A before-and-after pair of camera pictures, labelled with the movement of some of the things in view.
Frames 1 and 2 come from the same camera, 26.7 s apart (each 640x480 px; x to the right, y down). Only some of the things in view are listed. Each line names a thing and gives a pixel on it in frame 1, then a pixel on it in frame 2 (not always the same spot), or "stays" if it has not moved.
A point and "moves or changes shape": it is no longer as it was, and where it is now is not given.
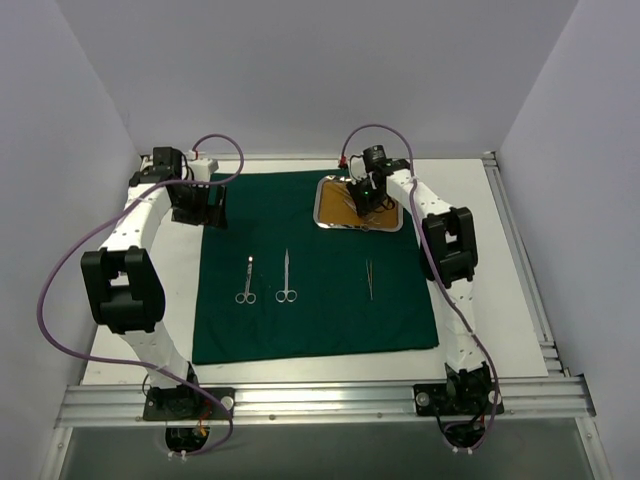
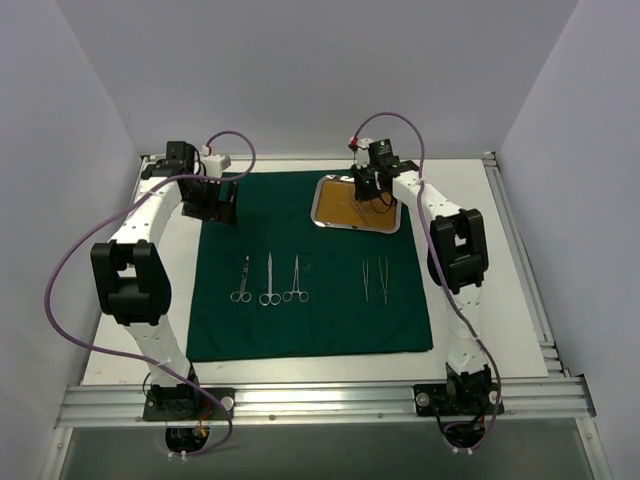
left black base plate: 189,403 stays
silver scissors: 288,294 → 266,299
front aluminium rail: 355,402 stays
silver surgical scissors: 246,296 moves or changes shape
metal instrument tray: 336,207 stays
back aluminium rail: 259,157 stays
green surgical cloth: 274,283 stays
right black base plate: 448,399 stays
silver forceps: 370,277 → 384,284
